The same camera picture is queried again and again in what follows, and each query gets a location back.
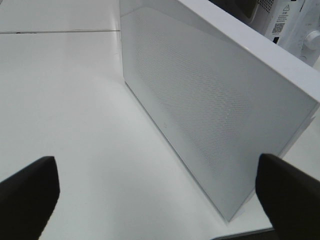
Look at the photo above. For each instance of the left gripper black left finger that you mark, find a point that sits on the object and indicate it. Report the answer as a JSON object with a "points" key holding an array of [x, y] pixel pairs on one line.
{"points": [[28, 199]]}

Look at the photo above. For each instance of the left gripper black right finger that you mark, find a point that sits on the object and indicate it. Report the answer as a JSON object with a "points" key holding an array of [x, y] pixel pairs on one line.
{"points": [[289, 197]]}

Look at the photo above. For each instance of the upper white power knob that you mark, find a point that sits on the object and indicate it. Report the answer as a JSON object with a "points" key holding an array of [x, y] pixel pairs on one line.
{"points": [[312, 40]]}

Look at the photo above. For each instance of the white microwave oven body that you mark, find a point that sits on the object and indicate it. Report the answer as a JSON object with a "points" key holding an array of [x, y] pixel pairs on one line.
{"points": [[304, 18]]}

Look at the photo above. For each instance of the white warning label sticker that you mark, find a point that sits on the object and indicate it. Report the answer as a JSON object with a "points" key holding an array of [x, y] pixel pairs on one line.
{"points": [[280, 17]]}

